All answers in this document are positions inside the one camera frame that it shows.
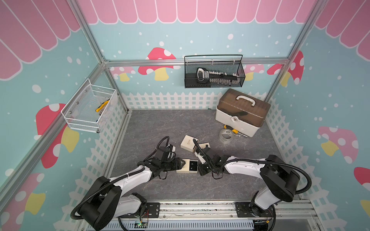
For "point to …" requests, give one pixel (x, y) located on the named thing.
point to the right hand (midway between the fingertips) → (197, 168)
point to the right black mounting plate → (243, 210)
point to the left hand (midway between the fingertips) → (181, 166)
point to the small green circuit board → (140, 224)
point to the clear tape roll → (226, 135)
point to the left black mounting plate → (152, 211)
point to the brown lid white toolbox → (242, 112)
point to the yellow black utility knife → (99, 108)
